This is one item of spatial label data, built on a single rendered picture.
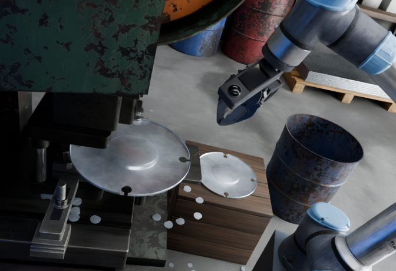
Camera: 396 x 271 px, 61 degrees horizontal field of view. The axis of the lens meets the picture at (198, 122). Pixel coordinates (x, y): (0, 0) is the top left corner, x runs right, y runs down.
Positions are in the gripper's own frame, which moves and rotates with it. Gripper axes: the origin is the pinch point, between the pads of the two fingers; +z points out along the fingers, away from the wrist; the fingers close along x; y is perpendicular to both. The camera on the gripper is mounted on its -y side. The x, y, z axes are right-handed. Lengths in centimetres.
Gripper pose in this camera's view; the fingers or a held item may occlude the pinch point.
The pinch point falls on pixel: (220, 121)
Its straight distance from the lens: 74.9
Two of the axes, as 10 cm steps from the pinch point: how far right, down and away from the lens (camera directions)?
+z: -4.7, 6.0, 6.4
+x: -6.3, -7.4, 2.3
